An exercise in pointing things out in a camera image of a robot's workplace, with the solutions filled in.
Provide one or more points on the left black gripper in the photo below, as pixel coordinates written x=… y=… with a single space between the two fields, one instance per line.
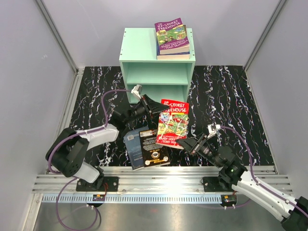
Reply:
x=151 y=107

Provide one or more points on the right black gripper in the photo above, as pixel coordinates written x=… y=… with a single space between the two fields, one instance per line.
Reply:
x=193 y=144

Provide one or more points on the red 13-storey treehouse book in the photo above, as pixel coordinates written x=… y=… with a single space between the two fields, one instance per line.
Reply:
x=173 y=123

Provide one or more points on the black back-cover book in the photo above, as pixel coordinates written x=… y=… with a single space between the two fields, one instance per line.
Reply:
x=153 y=154

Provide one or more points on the dark blue 1984 book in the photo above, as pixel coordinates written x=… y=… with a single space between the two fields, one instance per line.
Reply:
x=133 y=146

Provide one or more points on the blue orange sunset book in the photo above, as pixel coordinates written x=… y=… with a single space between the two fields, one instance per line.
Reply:
x=184 y=55

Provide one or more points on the purple 117-storey treehouse book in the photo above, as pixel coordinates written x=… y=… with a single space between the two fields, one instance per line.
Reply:
x=172 y=37

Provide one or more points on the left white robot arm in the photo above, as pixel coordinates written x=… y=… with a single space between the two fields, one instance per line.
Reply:
x=69 y=149

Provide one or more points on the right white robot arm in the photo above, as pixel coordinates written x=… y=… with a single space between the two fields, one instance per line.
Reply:
x=291 y=212

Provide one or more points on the black marble table mat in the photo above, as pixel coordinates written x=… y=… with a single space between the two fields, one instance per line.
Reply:
x=218 y=94

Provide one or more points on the right small circuit board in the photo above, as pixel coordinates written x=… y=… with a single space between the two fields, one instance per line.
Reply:
x=230 y=199

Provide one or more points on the small circuit board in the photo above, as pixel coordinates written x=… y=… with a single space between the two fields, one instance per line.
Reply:
x=230 y=199
x=98 y=197

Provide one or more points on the left small circuit board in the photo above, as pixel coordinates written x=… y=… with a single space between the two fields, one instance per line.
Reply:
x=98 y=197

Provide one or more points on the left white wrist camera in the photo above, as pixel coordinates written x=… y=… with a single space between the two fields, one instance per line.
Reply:
x=136 y=91

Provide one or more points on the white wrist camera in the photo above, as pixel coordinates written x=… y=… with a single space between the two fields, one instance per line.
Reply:
x=212 y=130
x=136 y=91

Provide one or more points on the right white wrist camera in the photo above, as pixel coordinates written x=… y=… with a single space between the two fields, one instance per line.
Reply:
x=212 y=130

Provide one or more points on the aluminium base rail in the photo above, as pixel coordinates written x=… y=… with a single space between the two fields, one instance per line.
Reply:
x=162 y=180

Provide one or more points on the right black mount plate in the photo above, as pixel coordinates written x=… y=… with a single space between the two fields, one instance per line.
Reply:
x=211 y=184

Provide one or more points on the black mount plate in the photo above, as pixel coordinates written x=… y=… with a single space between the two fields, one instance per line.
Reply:
x=211 y=184
x=109 y=183

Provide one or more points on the left black mount plate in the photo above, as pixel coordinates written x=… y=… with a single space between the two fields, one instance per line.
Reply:
x=109 y=183

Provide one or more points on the white slotted cable duct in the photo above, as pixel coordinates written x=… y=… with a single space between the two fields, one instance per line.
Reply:
x=135 y=198

